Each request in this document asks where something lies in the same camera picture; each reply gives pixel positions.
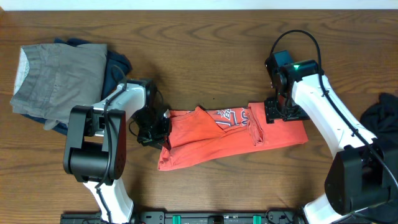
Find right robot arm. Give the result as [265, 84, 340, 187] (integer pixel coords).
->
[264, 50, 397, 223]

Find red orange t-shirt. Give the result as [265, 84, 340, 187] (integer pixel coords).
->
[157, 103, 308, 171]

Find black garment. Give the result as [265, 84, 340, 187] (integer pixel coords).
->
[360, 93, 397, 147]

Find folded grey shorts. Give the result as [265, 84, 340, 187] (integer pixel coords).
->
[9, 43, 108, 131]

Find folded navy blue garment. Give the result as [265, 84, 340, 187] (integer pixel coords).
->
[21, 37, 133, 136]

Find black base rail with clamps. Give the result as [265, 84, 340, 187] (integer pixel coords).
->
[60, 209, 306, 224]

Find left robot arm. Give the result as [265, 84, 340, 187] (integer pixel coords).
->
[60, 79, 172, 223]

